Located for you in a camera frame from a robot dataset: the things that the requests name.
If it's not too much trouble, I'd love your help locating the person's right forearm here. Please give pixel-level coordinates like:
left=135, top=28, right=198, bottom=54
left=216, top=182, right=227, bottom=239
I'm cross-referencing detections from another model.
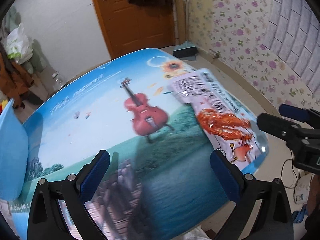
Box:
left=304, top=174, right=320, bottom=233

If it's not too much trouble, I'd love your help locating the white and red snack packet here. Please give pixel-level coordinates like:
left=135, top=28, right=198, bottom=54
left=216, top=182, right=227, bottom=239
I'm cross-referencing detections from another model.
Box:
left=166, top=68, right=270, bottom=173

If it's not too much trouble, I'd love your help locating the brown and orange jacket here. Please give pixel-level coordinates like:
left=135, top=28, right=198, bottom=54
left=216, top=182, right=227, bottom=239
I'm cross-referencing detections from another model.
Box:
left=0, top=52, right=34, bottom=109

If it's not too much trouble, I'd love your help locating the blue slipper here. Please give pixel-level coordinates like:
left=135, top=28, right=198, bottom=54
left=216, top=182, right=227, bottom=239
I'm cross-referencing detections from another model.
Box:
left=291, top=204, right=309, bottom=224

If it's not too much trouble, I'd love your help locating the brown wooden door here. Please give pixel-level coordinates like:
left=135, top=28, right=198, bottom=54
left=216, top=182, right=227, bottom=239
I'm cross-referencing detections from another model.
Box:
left=88, top=0, right=179, bottom=58

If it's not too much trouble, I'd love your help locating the pale green jacket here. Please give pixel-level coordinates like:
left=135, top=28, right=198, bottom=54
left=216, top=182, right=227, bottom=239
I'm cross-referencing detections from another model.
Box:
left=0, top=6, right=47, bottom=74

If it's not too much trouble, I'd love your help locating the teal broom with dustpan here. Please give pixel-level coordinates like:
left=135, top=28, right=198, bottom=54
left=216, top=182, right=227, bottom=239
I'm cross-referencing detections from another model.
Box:
left=173, top=0, right=199, bottom=62

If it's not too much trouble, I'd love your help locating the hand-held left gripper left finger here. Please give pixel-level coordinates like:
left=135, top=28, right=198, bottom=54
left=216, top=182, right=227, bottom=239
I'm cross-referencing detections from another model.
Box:
left=27, top=149, right=111, bottom=240

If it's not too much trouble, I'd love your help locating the white and green plastic bag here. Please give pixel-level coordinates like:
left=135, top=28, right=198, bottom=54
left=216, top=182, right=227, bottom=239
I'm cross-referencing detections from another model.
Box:
left=5, top=23, right=33, bottom=64

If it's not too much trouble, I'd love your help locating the black floor cable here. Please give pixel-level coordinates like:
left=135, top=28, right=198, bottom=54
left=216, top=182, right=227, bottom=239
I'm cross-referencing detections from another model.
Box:
left=280, top=147, right=300, bottom=189

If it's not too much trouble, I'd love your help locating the white power strip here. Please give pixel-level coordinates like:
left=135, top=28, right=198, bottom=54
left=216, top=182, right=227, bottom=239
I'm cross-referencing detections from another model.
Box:
left=294, top=175, right=312, bottom=204

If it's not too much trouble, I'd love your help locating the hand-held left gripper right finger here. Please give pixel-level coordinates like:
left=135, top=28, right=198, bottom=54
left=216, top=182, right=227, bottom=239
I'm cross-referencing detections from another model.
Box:
left=210, top=150, right=294, bottom=240

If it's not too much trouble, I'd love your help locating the printed landscape desktop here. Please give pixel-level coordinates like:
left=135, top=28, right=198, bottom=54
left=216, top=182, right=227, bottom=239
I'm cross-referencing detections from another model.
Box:
left=10, top=48, right=270, bottom=240

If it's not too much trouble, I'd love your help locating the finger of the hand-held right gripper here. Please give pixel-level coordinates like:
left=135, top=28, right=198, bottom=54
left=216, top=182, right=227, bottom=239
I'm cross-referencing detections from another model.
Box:
left=257, top=113, right=300, bottom=143
left=279, top=104, right=310, bottom=123

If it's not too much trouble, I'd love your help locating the clear plastic water bottle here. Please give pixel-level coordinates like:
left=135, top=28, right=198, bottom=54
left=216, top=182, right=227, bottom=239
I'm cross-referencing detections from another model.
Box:
left=51, top=71, right=67, bottom=90

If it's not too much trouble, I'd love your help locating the light blue plastic basin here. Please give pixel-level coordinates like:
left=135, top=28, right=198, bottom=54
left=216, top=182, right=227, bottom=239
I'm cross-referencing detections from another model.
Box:
left=0, top=99, right=30, bottom=202

